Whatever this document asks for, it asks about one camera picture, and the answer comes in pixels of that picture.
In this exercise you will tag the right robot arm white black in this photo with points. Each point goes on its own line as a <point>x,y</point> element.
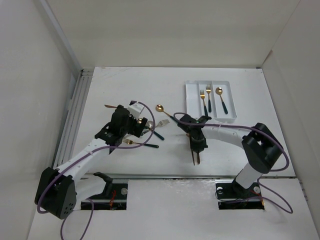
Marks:
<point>260,146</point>

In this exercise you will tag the gold fork green handle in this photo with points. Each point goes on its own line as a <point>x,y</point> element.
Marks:
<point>202,96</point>
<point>131,142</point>
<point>208,91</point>

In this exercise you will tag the silver spoon long handle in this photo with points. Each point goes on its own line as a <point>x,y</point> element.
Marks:
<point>150,125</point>

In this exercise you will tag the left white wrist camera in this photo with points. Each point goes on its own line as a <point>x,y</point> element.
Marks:
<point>135,109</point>

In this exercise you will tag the silver fork green handle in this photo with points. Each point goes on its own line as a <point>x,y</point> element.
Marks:
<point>161,123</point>

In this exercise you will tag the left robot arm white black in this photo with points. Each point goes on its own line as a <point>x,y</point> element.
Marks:
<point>61,190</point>

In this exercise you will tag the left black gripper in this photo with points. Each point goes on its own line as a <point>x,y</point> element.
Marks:
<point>135,130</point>

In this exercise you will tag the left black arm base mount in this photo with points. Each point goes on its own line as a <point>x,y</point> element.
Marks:
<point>113,197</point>

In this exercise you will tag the dark brown wooden fork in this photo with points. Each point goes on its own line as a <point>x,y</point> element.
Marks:
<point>193,157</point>

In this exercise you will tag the aluminium rail frame left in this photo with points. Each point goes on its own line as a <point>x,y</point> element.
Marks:
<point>75,109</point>

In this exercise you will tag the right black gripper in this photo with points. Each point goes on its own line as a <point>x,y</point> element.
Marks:
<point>197,147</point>

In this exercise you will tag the thin copper knife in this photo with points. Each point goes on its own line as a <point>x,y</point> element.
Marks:
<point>110,106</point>

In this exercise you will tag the white three-compartment tray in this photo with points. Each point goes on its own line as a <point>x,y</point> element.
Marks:
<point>212,98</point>

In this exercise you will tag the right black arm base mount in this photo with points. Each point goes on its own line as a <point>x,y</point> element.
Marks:
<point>232,196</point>

